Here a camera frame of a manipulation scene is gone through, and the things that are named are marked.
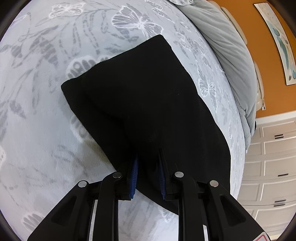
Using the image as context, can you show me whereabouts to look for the white wardrobe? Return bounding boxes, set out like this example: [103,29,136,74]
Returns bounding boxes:
[238,116,295,238]

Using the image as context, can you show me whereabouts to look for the grey duvet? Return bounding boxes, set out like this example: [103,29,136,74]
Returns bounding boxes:
[172,1,257,148]

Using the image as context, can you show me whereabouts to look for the framed wall painting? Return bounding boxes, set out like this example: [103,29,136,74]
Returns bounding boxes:
[254,3,296,86]

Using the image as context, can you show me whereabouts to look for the butterfly patterned bed sheet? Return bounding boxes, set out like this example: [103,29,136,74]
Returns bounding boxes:
[1,1,245,240]

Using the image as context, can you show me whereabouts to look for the black pants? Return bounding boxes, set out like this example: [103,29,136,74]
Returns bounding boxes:
[61,35,231,213]

